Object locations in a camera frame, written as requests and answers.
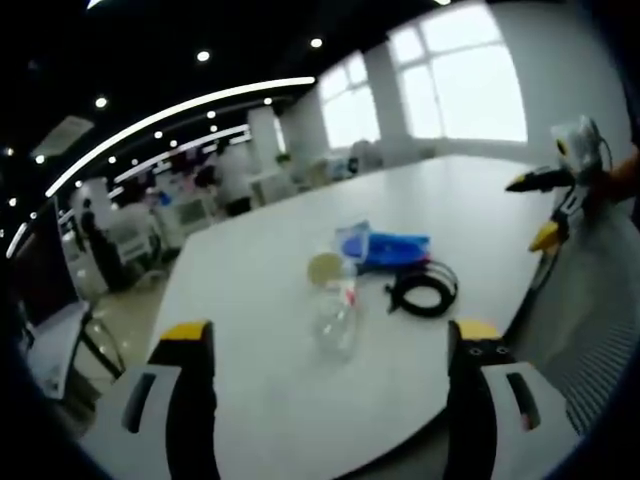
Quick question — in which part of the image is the clear jar with yellow lid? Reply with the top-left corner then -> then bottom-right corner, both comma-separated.
306,252 -> 362,362

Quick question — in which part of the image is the person's grey ribbed clothing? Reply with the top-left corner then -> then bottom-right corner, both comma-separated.
502,197 -> 640,437

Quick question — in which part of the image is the narrow window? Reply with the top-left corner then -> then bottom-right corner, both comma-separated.
318,53 -> 382,149

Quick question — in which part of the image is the blue pouch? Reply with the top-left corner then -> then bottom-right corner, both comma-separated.
363,229 -> 434,274

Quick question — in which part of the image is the dark panel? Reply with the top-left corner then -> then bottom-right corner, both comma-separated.
8,198 -> 82,329

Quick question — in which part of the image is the white table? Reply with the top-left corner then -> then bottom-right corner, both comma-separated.
79,154 -> 571,480

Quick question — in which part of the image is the large window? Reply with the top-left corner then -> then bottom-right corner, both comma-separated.
387,13 -> 529,144

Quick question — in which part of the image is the long ceiling light strip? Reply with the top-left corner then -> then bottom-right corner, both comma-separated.
44,76 -> 317,198

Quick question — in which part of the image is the ceiling air conditioner unit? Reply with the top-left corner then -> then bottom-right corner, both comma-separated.
32,116 -> 95,157

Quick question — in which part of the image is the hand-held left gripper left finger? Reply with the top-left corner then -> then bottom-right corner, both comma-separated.
106,319 -> 220,480

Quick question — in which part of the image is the black frame chair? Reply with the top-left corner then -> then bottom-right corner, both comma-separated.
27,299 -> 127,402

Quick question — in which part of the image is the clear bag with blue item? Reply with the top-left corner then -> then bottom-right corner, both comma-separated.
333,219 -> 372,267

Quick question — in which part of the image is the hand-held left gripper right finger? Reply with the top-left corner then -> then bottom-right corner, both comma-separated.
441,317 -> 572,480

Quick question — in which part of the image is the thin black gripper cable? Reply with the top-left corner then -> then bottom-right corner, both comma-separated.
529,242 -> 567,297

